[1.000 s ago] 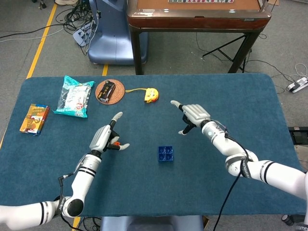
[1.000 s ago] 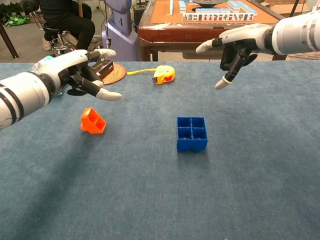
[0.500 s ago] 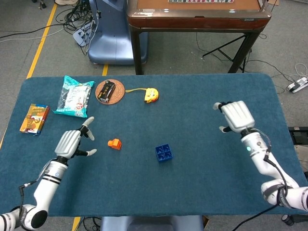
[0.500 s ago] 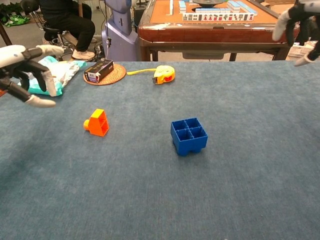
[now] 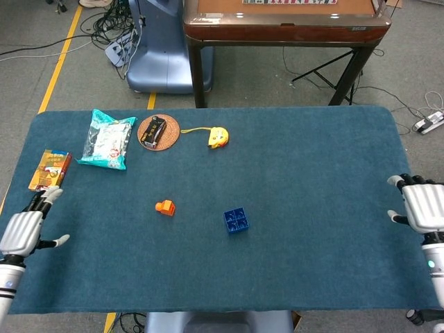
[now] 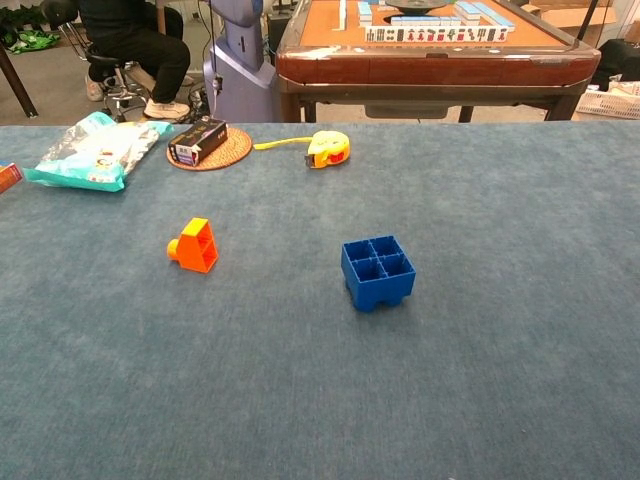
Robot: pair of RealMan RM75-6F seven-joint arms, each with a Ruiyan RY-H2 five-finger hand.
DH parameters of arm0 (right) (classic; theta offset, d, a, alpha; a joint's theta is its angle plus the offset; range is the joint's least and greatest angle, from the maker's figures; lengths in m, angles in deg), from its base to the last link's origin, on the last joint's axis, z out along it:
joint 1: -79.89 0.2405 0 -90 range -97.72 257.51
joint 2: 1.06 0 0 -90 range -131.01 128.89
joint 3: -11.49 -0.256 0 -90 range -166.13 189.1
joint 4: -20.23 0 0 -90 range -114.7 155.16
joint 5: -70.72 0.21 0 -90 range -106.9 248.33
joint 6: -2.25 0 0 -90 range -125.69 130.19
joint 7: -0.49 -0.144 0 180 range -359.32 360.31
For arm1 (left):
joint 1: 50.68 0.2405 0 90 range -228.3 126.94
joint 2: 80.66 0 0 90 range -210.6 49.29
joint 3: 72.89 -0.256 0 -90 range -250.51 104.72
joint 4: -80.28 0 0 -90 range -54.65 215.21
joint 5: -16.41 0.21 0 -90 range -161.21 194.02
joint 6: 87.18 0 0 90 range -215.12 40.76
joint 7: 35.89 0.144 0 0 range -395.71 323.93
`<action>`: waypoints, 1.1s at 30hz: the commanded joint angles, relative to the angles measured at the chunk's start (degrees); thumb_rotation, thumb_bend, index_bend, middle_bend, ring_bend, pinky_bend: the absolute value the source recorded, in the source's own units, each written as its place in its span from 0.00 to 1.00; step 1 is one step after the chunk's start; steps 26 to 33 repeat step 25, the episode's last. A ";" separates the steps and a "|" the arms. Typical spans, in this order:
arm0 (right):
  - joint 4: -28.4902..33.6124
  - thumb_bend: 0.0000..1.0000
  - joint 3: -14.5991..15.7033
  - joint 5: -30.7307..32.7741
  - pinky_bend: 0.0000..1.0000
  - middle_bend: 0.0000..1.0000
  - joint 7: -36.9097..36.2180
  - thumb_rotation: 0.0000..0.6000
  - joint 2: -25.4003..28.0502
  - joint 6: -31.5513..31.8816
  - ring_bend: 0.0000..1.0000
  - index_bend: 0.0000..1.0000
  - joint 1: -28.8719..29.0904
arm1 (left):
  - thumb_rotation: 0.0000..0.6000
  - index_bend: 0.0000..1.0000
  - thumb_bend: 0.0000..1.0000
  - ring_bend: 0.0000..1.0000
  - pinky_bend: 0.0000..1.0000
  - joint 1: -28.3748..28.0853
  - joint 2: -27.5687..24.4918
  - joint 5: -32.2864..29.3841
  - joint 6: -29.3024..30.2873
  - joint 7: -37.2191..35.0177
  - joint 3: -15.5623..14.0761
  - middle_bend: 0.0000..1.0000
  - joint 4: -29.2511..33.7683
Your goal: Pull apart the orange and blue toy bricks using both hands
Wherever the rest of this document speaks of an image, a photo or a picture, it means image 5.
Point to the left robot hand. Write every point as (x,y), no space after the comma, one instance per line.
(22,230)

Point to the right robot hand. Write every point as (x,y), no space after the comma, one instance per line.
(425,208)

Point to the orange toy block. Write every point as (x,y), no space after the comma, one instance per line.
(168,208)

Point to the blue toy block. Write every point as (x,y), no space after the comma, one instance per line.
(236,222)

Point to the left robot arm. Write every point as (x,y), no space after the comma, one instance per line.
(8,284)

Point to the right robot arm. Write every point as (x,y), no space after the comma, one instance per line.
(435,274)

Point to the orange snack box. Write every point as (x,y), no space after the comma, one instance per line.
(50,170)

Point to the grey power strip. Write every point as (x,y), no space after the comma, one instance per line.
(428,123)

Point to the black cylindrical device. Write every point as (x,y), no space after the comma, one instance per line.
(416,316)

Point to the teal snack bag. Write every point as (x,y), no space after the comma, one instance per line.
(107,142)

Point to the blue table cloth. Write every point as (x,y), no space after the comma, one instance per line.
(277,260)

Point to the small black box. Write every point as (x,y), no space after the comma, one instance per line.
(152,132)

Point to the round woven coaster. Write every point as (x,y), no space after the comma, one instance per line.
(172,135)

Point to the white power strip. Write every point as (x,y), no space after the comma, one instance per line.
(116,52)

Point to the yellow tape measure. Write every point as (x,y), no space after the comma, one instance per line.
(218,137)

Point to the black rolling stool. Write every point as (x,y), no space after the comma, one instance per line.
(62,7)

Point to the brown mahjong table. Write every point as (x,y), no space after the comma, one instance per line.
(277,31)

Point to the row of face-up mahjong tiles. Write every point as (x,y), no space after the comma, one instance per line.
(288,1)

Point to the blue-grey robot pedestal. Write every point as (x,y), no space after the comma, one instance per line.
(159,62)

